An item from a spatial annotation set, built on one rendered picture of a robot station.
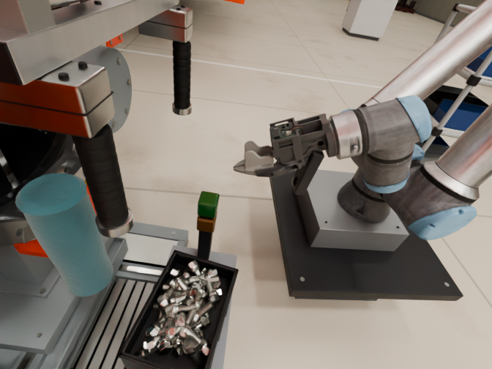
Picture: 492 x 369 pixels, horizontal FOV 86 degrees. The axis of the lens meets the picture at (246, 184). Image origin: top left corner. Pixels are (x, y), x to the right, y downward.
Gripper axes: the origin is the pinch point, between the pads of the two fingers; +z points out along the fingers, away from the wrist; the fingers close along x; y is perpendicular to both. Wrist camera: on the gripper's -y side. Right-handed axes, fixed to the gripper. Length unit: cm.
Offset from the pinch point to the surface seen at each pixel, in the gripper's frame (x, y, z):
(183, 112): -8.7, 12.6, 9.4
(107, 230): 25.3, 14.6, 11.9
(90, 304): 10, -29, 58
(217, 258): 7.9, -20.0, 12.6
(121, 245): -12, -30, 56
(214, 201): 8.3, -0.1, 5.4
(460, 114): -88, -64, -103
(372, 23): -581, -152, -222
